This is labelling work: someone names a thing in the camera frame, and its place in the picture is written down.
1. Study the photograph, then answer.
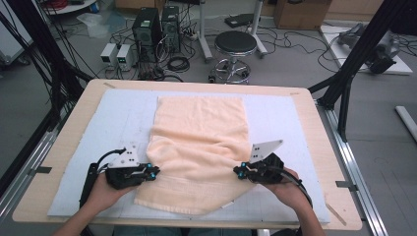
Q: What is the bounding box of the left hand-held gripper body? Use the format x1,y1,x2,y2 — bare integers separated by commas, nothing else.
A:
104,141,148,191

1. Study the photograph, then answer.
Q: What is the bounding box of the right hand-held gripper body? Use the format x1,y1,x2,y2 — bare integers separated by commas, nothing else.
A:
247,140,285,185

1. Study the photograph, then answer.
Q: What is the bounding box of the peach towel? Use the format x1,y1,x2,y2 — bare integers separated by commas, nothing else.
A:
134,95,257,216

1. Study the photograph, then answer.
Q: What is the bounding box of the person's left hand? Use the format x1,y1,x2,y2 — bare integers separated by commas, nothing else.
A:
87,171,139,214

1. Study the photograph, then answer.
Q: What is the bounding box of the person's right hand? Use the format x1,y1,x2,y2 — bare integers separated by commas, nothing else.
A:
262,167,311,211

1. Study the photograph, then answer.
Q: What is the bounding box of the white grid mat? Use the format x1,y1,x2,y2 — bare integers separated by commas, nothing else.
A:
47,88,331,225

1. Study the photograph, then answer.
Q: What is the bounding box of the thin wooden stick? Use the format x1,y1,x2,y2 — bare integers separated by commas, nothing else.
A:
325,202,348,227

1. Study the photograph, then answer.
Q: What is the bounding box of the white power supply box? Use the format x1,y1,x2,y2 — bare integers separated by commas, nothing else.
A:
116,43,136,71
99,42,118,68

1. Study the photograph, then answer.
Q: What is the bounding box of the black round stool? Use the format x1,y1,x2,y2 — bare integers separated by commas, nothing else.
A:
208,29,259,86

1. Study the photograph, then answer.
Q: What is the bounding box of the large black computer tower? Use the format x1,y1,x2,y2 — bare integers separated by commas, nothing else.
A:
132,7,163,63

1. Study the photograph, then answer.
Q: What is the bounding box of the white metal stand leg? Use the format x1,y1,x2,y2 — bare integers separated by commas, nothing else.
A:
249,0,268,58
198,0,214,63

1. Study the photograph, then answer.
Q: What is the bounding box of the slim black computer tower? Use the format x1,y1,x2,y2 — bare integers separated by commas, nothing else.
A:
161,5,182,53

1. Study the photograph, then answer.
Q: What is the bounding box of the flat black device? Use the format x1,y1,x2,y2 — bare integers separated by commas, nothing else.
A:
224,13,255,29

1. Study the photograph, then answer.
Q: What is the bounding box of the white tube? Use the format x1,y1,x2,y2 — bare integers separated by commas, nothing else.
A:
394,105,417,143

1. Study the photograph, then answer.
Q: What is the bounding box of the clear plastic bag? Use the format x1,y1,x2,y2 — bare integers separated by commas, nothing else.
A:
77,12,127,38

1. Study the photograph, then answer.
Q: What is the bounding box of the cardboard box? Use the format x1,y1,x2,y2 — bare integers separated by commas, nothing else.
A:
273,0,332,31

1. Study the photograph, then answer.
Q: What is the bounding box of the white floor board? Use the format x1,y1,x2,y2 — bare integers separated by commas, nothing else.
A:
319,24,414,76

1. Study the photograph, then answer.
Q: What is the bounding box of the grey machine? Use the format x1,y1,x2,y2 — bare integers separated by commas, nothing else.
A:
337,22,402,75

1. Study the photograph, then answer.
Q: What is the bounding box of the white round table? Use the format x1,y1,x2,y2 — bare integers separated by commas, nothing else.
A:
42,0,99,16

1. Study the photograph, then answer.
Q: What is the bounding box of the white panel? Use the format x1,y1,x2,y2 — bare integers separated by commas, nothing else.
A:
0,9,33,65

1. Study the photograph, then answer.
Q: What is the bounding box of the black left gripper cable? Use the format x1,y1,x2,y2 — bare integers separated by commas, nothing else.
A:
79,147,127,209

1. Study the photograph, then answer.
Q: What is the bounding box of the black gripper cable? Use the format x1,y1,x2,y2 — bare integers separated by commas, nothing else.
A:
79,147,127,209
271,165,314,209

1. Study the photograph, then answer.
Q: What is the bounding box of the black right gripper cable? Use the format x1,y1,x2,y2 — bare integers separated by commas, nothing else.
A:
271,165,314,209

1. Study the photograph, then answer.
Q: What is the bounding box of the grey metal bracket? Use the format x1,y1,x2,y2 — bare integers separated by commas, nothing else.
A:
335,180,359,193
33,165,53,175

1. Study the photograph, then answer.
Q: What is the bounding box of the aluminium rail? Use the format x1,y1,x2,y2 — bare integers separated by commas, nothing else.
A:
316,99,389,236
0,131,58,224

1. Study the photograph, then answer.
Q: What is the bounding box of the coiled black cable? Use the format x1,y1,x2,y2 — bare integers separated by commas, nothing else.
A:
166,56,191,73

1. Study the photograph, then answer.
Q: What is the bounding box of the black metal frame post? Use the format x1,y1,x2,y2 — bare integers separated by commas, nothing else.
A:
308,0,417,143
6,0,94,132

